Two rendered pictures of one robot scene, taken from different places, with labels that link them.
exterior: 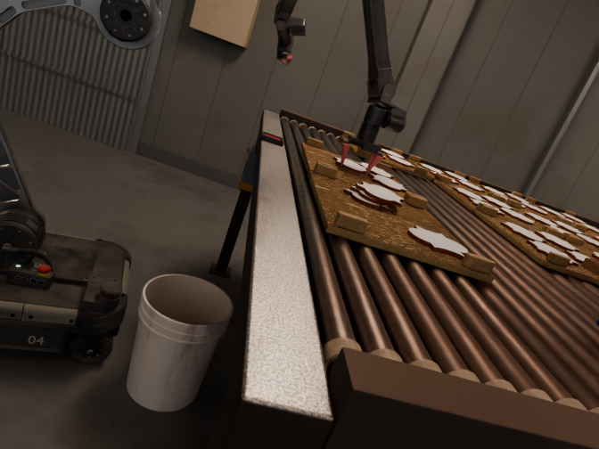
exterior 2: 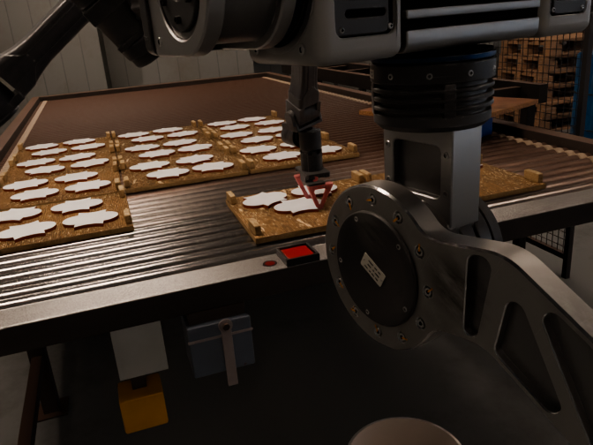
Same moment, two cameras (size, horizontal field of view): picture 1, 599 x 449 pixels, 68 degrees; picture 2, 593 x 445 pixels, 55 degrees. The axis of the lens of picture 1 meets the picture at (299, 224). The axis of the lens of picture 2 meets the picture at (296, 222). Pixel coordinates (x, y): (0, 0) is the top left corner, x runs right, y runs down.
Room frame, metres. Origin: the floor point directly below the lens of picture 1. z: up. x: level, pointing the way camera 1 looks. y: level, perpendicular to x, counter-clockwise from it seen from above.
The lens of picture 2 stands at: (1.63, 1.33, 1.42)
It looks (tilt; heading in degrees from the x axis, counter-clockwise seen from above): 20 degrees down; 263
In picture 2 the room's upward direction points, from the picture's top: 5 degrees counter-clockwise
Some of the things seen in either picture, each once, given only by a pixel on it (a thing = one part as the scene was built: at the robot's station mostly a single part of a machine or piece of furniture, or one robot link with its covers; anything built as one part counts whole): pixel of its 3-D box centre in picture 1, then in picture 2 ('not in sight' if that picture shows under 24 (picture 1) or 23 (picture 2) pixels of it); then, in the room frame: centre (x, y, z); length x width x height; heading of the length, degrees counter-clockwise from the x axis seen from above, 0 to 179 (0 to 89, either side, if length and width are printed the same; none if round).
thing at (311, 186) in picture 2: (349, 153); (317, 191); (1.40, -0.07, 0.98); 0.07 x 0.07 x 0.09; 9
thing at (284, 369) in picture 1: (271, 161); (368, 253); (1.32, 0.15, 0.89); 2.08 x 0.08 x 0.06; 11
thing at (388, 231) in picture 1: (386, 217); (446, 183); (0.99, -0.18, 0.93); 0.41 x 0.35 x 0.02; 11
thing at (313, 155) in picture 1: (356, 174); (312, 206); (1.40, -0.11, 0.93); 0.41 x 0.35 x 0.02; 10
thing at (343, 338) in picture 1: (294, 165); (355, 237); (1.33, 0.08, 0.90); 1.95 x 0.05 x 0.05; 11
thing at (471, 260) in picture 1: (478, 263); not in sight; (0.83, -0.35, 0.95); 0.06 x 0.02 x 0.03; 101
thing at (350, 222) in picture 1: (350, 222); (533, 176); (0.78, -0.09, 0.95); 0.06 x 0.02 x 0.03; 101
